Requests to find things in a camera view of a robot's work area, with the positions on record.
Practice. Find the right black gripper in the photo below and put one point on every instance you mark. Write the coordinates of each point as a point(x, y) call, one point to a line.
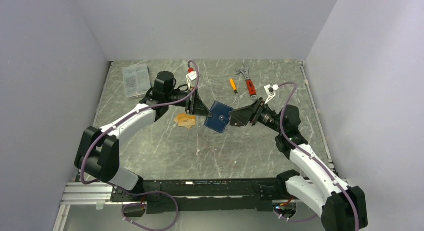
point(243, 115)

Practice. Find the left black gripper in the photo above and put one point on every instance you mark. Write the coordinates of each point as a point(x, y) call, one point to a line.
point(197, 107)

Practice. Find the blue leather card holder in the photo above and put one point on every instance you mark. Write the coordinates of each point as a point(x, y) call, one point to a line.
point(220, 117)

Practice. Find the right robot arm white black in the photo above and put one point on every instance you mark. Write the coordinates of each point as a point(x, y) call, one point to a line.
point(339, 206)

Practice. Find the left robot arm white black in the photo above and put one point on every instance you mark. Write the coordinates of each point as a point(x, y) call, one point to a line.
point(98, 154)

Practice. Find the gold card stack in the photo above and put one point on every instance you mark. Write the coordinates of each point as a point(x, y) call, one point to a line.
point(185, 120)

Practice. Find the clear plastic screw box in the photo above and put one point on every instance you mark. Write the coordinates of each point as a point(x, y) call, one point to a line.
point(136, 80)

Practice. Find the orange handled screwdriver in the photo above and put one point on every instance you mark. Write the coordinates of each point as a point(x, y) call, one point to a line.
point(233, 86)

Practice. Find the red handled adjustable wrench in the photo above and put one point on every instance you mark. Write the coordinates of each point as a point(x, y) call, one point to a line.
point(244, 70)

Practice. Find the aluminium frame rail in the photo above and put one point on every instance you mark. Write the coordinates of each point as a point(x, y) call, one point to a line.
point(76, 193)

